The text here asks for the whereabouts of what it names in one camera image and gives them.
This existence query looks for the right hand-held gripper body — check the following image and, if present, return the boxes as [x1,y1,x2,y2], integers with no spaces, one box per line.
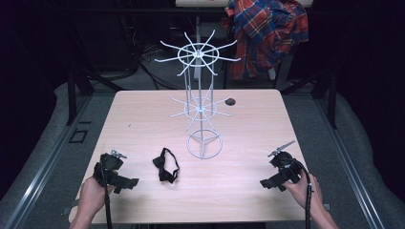
[266,139,303,185]

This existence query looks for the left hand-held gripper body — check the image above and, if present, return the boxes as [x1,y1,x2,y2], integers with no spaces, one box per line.
[93,149,128,187]

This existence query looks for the person's right hand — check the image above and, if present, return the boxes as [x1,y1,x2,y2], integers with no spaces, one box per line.
[282,173,323,212]

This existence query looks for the person's left hand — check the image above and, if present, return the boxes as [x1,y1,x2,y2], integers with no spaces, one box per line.
[76,176,117,219]

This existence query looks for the black bow tie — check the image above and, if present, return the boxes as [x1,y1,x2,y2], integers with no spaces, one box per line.
[152,147,181,185]

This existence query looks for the black metal stand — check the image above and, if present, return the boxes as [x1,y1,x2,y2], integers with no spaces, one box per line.
[64,61,126,127]
[280,70,339,130]

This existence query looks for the red blue plaid shirt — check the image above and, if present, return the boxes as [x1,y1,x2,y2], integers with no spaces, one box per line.
[222,0,310,81]

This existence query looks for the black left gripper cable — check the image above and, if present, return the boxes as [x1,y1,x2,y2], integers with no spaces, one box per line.
[99,160,114,229]

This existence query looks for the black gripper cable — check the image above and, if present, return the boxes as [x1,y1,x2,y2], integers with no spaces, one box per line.
[99,160,114,229]
[290,157,313,229]

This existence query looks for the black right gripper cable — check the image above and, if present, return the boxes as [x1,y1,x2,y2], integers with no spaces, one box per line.
[290,157,313,229]

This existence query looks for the aluminium floor rail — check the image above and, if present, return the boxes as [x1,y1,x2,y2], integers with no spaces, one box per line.
[313,94,387,229]
[2,94,94,229]

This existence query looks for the grey chair frame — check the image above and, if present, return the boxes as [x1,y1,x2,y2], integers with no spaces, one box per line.
[222,52,295,91]

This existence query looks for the black floor cables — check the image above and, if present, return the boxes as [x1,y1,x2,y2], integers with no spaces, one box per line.
[135,42,186,92]

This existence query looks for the white wire hook rack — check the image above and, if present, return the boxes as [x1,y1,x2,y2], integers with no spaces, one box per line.
[154,29,242,160]

